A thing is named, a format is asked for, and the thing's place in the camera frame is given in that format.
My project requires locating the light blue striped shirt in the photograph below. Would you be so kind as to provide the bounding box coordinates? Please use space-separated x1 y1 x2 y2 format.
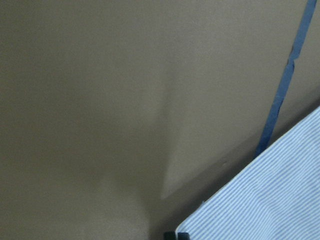
176 109 320 240

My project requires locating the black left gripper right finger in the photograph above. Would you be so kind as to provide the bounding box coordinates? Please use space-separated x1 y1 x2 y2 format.
177 232 190 240

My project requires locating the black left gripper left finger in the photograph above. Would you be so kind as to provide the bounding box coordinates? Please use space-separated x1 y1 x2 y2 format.
163 231 177 240

